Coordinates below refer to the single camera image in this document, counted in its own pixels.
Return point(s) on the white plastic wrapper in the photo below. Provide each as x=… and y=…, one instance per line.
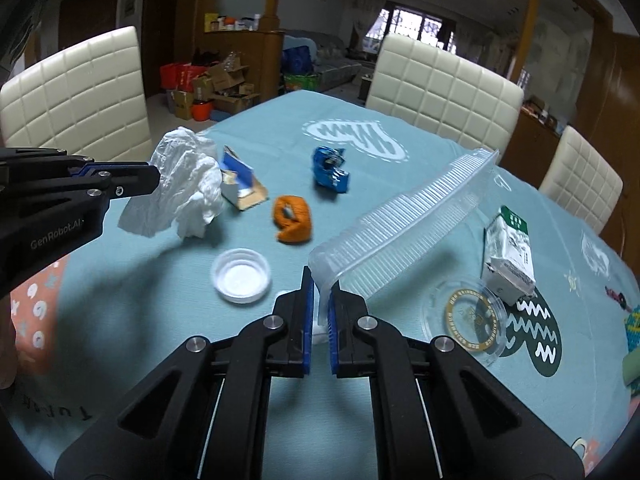
x=185, y=185

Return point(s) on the blue white flattened carton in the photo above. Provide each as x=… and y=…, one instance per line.
x=237, y=167

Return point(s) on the white plastic cap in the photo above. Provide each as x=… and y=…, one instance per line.
x=240, y=277

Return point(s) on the cream quilted dining chair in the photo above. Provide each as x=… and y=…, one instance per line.
x=75, y=90
x=440, y=90
x=580, y=180

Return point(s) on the clear round gold-ringed lid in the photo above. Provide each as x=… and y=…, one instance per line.
x=450, y=320

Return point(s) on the small blue box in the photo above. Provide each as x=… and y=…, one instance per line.
x=221, y=116

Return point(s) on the blue bag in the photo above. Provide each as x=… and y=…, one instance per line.
x=298, y=59

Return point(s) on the white green milk carton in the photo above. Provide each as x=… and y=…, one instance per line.
x=510, y=255

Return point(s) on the clear ribbed plastic tray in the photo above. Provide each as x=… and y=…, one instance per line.
x=415, y=215

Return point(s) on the pile of cardboard boxes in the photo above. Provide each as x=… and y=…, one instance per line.
x=225, y=80

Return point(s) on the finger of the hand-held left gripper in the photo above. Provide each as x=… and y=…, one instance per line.
x=130, y=189
x=127, y=171

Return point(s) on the row of bottles and packets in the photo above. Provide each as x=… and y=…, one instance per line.
x=230, y=22

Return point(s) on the row of small household items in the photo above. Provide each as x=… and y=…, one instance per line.
x=542, y=112

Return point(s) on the blue foil wrapper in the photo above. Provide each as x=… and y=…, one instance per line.
x=330, y=170

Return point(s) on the red bucket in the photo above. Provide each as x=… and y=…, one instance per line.
x=201, y=111

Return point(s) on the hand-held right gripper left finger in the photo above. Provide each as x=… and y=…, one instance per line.
x=307, y=320

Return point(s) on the green printed bag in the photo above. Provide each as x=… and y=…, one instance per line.
x=302, y=82

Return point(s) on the orange crumpled wrapper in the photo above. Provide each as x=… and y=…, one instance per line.
x=295, y=220

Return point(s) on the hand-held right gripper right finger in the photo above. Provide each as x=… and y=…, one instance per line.
x=334, y=330

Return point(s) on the barred window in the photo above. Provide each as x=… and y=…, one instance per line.
x=410, y=25

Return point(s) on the red bag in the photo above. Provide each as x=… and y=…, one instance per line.
x=175, y=75

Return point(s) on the grey sofa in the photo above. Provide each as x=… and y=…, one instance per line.
x=340, y=65

